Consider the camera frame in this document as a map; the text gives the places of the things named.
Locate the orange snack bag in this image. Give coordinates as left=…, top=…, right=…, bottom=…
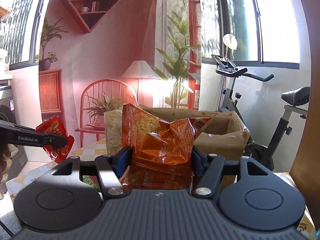
left=121, top=104, right=211, bottom=190

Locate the red snack bag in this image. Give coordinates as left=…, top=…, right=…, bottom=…
left=35, top=115, right=74, bottom=164

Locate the brown cardboard box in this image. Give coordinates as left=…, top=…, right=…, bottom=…
left=103, top=104, right=251, bottom=190

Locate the wooden headboard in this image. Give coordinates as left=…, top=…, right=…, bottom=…
left=289, top=0, right=320, bottom=215

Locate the black exercise bike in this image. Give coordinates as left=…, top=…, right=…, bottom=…
left=211, top=54, right=311, bottom=172

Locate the printed room backdrop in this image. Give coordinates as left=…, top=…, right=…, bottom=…
left=46, top=0, right=201, bottom=150

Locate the white round ornament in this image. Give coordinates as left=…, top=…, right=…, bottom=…
left=222, top=34, right=238, bottom=50

